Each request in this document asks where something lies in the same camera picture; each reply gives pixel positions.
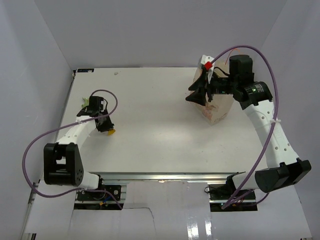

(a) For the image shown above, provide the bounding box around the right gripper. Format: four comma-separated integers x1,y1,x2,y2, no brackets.
186,70,239,106

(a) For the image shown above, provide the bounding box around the yellow snack packet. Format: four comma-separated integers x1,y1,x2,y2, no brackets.
107,128,116,136

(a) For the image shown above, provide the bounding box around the light green snack packet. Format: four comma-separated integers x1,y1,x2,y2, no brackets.
81,98,89,108

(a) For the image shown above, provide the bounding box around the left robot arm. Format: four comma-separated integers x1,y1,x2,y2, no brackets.
43,96,115,200

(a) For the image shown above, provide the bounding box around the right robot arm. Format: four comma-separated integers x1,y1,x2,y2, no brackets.
186,54,312,200

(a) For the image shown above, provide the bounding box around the beige paper bag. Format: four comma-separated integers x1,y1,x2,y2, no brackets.
191,55,234,125

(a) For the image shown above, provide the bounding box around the blue label sticker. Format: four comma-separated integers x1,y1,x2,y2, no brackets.
76,68,95,73

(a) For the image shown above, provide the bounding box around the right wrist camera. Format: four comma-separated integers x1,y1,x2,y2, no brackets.
198,54,215,83

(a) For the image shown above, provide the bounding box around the aluminium table frame rail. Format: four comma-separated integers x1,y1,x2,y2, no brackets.
43,67,272,182

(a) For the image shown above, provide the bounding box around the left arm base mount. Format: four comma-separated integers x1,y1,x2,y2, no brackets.
74,180,123,211

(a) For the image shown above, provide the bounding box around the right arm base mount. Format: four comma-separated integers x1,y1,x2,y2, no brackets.
204,174,258,212

